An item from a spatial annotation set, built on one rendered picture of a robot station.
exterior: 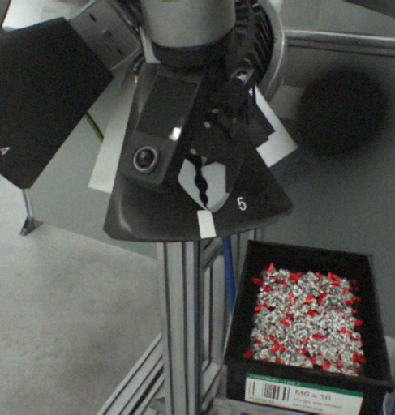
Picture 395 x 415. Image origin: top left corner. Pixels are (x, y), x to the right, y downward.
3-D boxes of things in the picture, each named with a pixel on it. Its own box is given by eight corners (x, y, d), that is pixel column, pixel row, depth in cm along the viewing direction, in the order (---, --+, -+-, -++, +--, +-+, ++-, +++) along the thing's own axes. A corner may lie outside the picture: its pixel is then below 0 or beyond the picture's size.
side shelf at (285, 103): (224, 86, 142) (225, 76, 141) (347, 105, 128) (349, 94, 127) (186, 112, 124) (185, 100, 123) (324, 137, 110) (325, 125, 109)
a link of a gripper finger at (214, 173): (251, 189, 57) (247, 126, 50) (232, 224, 54) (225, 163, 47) (227, 182, 58) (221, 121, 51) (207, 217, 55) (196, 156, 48)
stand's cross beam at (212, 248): (212, 241, 125) (212, 228, 123) (226, 245, 124) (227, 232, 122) (178, 283, 111) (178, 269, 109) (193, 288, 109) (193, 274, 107)
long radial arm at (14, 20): (173, 39, 89) (145, 2, 78) (161, 77, 88) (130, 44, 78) (52, 23, 100) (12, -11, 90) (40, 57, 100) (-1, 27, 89)
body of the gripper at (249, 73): (259, 118, 51) (255, 7, 42) (227, 172, 46) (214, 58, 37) (195, 107, 54) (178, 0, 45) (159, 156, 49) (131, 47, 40)
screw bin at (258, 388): (245, 276, 71) (247, 238, 68) (362, 293, 68) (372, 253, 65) (221, 402, 53) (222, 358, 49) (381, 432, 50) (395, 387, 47)
